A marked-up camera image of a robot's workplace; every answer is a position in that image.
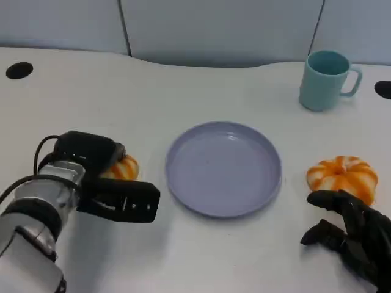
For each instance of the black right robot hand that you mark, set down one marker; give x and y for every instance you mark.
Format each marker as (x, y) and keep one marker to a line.
(363, 241)

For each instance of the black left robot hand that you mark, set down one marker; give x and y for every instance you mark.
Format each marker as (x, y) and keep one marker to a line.
(88, 148)

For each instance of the orange white toy bread roll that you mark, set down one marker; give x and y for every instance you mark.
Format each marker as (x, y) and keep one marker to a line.
(342, 177)
(126, 169)

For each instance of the lilac plate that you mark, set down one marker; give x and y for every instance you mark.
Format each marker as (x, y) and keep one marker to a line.
(223, 171)

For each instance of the pale green mug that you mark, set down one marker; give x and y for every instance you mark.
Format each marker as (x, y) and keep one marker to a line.
(320, 88)

